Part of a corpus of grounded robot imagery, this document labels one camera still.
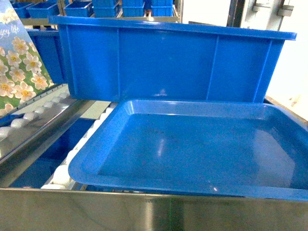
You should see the steel rack front rail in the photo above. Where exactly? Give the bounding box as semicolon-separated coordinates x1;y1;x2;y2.
0;188;308;231

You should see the flower gift bag with handle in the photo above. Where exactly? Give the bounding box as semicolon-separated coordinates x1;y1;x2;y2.
0;0;54;117

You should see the large blue plastic bin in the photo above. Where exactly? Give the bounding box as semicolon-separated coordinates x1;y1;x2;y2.
49;16;296;103

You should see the blue plastic tray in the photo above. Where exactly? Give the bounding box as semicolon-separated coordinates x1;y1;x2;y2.
68;99;308;201

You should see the white roller conveyor track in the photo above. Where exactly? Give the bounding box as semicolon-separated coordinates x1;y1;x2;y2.
0;83;73;145

